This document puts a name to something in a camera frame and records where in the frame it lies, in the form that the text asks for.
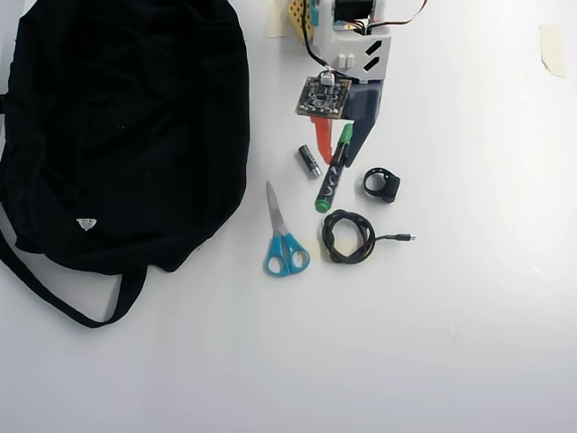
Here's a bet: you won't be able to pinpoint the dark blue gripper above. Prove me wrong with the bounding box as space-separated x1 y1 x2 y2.
310 79 385 169

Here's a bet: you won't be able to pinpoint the green marker pen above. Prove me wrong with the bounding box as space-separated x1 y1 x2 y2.
314 124 355 213

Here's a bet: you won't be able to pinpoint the black fabric bag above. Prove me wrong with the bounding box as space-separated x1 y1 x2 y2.
0 0 252 329

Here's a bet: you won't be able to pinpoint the small black cylindrical battery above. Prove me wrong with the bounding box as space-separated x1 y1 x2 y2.
295 144 324 180

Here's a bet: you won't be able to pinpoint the yellow perforated block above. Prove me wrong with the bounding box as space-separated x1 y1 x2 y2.
286 0 316 44

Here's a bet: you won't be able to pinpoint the beige masking tape piece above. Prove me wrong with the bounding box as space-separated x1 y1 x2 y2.
538 23 565 78
265 0 289 38

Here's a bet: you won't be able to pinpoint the bare camera circuit board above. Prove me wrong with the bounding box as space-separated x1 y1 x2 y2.
295 75 353 119

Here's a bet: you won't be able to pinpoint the black ring clamp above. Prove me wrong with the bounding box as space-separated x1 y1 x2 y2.
362 166 401 204

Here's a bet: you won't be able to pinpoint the black camera cable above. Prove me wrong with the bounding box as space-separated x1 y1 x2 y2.
300 0 331 74

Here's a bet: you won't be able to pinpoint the coiled black usb cable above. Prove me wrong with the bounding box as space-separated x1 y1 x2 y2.
321 208 417 265

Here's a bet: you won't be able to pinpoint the blue handled scissors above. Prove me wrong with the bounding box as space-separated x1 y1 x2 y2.
262 180 311 278

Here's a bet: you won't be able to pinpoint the red white servo wire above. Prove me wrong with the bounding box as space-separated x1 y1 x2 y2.
342 0 429 35

